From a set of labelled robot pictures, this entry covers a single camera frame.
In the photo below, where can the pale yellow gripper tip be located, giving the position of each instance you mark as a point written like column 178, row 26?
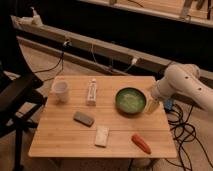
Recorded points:
column 151, row 106

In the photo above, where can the white spray bottle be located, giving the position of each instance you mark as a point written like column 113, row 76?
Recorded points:
column 36, row 17

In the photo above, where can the wooden table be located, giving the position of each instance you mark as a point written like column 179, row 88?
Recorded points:
column 74, row 129

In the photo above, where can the blue box on floor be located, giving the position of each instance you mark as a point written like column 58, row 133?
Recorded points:
column 168, row 104

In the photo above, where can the white rectangular block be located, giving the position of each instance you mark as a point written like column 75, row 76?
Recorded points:
column 101, row 137

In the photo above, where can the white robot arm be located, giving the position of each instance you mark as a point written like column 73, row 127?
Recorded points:
column 181, row 82

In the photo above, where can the grey rectangular sponge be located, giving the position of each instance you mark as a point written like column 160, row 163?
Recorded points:
column 83, row 118

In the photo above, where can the black chair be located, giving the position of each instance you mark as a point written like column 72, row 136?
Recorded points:
column 19, row 100

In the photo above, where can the white plastic cup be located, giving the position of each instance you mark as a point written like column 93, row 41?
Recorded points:
column 61, row 90

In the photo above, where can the long wooden beam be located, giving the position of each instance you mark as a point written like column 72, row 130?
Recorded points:
column 152, row 42

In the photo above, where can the green bowl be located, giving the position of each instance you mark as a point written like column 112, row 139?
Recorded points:
column 130, row 101

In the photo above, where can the orange carrot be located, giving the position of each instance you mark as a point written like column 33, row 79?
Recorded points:
column 141, row 143

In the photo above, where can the white tube with cap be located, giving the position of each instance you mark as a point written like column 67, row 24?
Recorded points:
column 91, row 95

